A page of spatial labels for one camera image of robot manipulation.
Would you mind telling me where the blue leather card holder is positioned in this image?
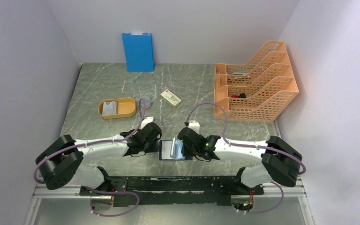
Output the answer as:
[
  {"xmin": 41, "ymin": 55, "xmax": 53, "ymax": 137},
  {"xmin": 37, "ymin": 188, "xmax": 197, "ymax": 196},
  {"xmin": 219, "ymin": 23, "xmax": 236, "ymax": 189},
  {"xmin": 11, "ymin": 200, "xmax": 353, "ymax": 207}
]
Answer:
[{"xmin": 158, "ymin": 138, "xmax": 193, "ymax": 161}]

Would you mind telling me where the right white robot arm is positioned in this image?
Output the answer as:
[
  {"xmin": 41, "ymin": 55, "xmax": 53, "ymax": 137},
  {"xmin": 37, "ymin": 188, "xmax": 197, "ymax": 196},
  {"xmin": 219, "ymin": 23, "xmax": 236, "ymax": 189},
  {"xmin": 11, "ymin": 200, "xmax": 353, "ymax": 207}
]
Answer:
[{"xmin": 177, "ymin": 127, "xmax": 306, "ymax": 194}]

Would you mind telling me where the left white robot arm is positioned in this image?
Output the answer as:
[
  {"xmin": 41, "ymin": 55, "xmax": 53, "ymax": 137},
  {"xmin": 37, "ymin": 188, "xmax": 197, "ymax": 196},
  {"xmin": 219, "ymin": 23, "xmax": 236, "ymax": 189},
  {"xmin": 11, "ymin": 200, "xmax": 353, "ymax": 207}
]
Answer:
[{"xmin": 34, "ymin": 122, "xmax": 162, "ymax": 195}]

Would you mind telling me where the stack of grey VIP cards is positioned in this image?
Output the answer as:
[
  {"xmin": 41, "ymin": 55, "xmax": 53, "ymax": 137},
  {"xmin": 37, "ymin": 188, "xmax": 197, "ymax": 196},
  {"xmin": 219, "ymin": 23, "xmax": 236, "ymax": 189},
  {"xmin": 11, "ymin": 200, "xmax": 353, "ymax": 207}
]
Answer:
[{"xmin": 101, "ymin": 101, "xmax": 117, "ymax": 116}]

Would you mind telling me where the small clear plastic cup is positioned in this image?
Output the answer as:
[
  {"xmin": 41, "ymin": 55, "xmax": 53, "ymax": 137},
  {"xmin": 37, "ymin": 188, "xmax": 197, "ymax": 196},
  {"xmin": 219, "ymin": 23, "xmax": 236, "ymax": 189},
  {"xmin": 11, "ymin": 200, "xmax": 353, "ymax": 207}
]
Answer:
[{"xmin": 139, "ymin": 96, "xmax": 151, "ymax": 110}]

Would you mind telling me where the orange oval tray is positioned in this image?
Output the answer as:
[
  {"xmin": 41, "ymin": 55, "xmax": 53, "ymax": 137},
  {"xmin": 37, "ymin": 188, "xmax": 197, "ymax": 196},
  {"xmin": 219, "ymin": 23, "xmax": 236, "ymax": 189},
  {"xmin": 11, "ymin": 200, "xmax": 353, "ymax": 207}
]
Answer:
[{"xmin": 98, "ymin": 97, "xmax": 136, "ymax": 120}]

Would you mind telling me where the small green white box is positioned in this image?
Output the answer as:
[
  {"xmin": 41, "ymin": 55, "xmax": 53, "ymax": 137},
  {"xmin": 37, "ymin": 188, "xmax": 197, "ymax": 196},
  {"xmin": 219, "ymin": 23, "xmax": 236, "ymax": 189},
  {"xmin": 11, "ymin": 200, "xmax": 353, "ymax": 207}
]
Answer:
[{"xmin": 160, "ymin": 89, "xmax": 182, "ymax": 108}]

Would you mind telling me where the red black item in organizer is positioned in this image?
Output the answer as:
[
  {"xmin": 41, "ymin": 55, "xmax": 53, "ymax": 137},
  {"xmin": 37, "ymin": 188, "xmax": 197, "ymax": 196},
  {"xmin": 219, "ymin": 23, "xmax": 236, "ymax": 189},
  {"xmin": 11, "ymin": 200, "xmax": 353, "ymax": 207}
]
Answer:
[{"xmin": 231, "ymin": 93, "xmax": 247, "ymax": 98}]

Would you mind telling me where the orange mesh file organizer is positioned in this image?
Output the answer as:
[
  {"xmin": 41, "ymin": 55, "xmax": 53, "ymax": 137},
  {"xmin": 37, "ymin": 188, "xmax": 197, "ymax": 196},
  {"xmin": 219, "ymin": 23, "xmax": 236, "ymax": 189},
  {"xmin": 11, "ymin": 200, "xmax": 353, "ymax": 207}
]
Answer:
[{"xmin": 213, "ymin": 41, "xmax": 299, "ymax": 122}]

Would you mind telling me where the blue rectangular box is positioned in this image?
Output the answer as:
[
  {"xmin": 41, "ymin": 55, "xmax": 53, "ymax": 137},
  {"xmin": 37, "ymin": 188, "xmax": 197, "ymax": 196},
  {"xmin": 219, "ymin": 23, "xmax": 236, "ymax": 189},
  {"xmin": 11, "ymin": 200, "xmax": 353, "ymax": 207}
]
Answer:
[{"xmin": 121, "ymin": 33, "xmax": 154, "ymax": 72}]

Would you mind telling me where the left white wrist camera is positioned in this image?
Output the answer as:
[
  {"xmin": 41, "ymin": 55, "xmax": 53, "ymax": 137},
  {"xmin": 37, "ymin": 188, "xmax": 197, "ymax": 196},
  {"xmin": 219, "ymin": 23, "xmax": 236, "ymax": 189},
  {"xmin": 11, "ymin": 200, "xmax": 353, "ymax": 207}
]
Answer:
[{"xmin": 140, "ymin": 116, "xmax": 154, "ymax": 129}]

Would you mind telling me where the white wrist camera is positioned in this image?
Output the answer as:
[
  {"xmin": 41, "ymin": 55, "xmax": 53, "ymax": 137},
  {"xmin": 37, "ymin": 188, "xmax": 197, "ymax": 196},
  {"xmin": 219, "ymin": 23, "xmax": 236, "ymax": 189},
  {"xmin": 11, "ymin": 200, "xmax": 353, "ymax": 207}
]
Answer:
[
  {"xmin": 185, "ymin": 120, "xmax": 200, "ymax": 133},
  {"xmin": 140, "ymin": 116, "xmax": 154, "ymax": 129}
]

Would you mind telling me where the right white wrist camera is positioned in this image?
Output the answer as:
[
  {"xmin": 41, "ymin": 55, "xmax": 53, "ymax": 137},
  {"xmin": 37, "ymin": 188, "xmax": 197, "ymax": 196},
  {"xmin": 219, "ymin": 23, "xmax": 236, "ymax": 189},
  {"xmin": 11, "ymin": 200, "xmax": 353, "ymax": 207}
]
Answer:
[{"xmin": 185, "ymin": 120, "xmax": 200, "ymax": 133}]

